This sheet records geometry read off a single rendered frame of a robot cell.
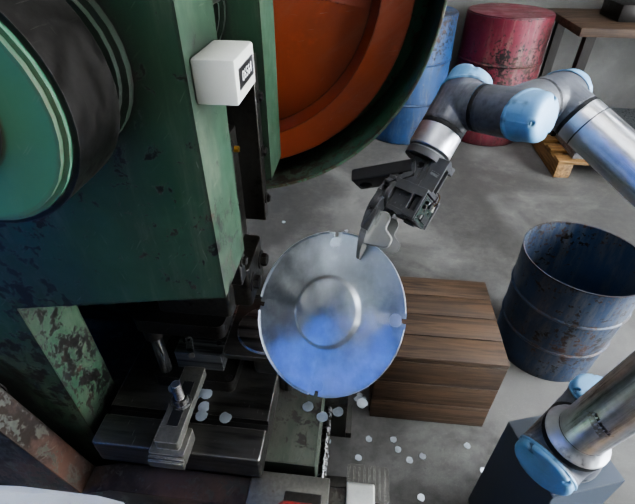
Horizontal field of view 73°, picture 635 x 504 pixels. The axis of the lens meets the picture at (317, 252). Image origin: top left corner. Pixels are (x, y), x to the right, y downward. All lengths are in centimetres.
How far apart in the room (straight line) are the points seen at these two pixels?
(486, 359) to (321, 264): 81
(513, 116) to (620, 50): 372
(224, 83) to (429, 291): 132
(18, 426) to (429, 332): 111
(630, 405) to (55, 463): 94
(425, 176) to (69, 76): 55
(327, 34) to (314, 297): 51
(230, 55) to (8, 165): 19
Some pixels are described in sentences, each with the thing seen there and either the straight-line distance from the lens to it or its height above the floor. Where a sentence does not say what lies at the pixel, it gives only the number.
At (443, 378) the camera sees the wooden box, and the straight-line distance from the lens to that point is 149.
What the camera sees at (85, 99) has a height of 133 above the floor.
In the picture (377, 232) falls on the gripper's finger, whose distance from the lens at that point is 73.
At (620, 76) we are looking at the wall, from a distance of 450.
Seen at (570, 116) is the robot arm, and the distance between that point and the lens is 82.
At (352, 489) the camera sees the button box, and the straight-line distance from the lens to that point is 88.
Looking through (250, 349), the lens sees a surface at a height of 78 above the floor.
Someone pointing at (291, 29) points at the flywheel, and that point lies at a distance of 96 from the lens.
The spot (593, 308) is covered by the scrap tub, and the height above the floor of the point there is 42.
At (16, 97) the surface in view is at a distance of 34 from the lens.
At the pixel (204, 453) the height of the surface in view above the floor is 70.
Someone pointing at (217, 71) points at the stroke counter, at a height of 133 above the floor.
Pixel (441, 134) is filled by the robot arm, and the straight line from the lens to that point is 75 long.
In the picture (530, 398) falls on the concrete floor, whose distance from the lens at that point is 189.
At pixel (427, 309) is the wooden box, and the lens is 156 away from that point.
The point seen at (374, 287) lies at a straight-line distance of 74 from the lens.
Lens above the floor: 144
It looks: 39 degrees down
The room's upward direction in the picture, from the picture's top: straight up
